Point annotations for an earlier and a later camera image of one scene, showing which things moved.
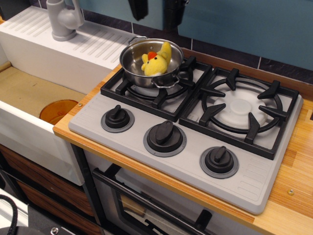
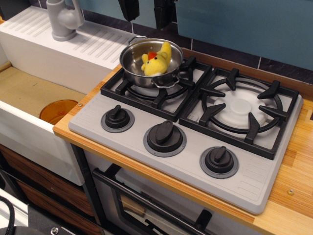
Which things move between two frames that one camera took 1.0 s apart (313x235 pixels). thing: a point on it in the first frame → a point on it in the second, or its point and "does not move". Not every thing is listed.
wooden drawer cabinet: x=59 y=198 does not move
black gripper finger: x=140 y=8 → x=130 y=8
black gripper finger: x=173 y=13 → x=166 y=12
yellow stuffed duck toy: x=155 y=63 does not move
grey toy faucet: x=64 y=21 does not move
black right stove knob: x=218 y=162 does not move
